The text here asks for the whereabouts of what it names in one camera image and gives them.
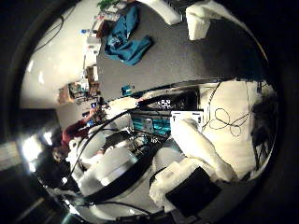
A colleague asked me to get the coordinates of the white spray bottle striped label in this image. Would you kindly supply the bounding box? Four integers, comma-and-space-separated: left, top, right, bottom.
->
136, 0, 190, 26

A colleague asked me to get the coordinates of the teal cloth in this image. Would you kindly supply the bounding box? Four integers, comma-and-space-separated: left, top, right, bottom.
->
104, 6, 154, 67

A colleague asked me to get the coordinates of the teal equipment rack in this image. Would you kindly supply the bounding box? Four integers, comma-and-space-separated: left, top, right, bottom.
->
130, 112, 173, 138

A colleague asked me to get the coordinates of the checkered marker board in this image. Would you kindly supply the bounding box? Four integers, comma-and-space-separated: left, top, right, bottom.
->
160, 98, 173, 110

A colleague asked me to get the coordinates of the small teal box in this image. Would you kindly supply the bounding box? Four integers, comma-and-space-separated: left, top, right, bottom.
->
121, 83, 135, 97

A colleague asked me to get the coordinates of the person in red sleeve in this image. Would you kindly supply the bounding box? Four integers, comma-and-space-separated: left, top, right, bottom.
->
50, 106, 106, 166

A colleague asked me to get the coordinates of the green leafy plant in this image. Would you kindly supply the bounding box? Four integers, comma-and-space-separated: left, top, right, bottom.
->
96, 0, 121, 11

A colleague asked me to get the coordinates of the black looped cable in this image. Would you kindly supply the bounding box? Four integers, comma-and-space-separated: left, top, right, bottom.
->
201, 81, 254, 138

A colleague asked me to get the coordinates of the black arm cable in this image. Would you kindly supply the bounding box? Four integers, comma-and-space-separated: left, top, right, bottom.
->
65, 106, 158, 188

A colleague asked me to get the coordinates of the black wall cable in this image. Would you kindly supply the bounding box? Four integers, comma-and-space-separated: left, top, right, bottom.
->
33, 5, 78, 53

